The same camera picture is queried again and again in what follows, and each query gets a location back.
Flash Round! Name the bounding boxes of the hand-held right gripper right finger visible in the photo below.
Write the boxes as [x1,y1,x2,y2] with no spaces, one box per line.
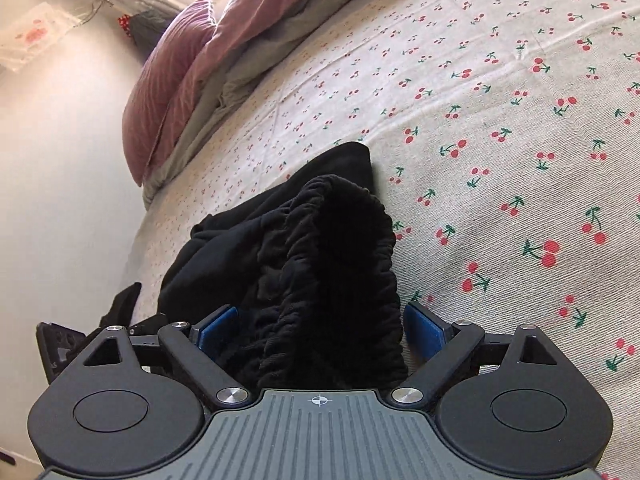
[390,302,561,408]

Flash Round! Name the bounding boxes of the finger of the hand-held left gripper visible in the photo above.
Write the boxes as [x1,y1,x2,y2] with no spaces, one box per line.
[99,282,143,333]

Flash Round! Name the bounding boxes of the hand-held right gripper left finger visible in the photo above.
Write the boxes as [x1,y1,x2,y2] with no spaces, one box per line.
[80,305,251,408]

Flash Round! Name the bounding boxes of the black pants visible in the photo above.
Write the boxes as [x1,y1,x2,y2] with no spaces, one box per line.
[160,142,411,391]

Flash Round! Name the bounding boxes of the pink pillow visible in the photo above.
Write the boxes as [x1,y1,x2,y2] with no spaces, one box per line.
[122,0,218,187]

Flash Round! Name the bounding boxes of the cherry print bed sheet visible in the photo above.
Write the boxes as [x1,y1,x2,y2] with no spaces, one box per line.
[132,0,640,480]

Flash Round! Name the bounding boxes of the hanging grey clothes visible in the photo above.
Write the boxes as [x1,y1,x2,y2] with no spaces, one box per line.
[131,9,175,53]

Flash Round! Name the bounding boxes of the pink and grey duvet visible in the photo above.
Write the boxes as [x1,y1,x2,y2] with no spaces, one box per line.
[142,0,363,211]

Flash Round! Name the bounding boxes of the white embroidered wall hanging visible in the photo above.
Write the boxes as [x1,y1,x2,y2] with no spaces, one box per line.
[0,2,83,73]

